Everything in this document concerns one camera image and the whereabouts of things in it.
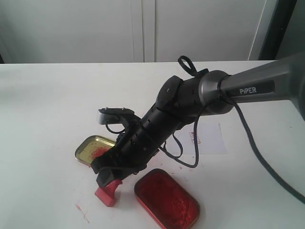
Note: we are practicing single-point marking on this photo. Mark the white paper sheet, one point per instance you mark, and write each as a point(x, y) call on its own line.
point(209, 138)

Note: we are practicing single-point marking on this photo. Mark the red ink pad tin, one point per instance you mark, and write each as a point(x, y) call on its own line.
point(166, 201)

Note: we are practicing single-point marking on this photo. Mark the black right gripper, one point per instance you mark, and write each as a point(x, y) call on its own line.
point(138, 143)

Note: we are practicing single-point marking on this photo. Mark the dark post at right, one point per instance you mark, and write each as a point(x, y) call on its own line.
point(275, 33)

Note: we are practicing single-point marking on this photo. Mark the white cabinet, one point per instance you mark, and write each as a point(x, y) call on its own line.
point(58, 31)

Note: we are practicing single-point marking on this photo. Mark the red plastic stamp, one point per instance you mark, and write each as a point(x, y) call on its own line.
point(107, 194)

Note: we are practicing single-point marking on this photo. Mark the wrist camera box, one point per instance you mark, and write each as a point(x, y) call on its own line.
point(114, 115)

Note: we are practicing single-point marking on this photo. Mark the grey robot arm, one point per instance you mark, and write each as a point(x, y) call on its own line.
point(179, 102)

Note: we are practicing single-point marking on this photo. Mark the gold tin lid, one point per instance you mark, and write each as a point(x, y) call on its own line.
point(91, 148)

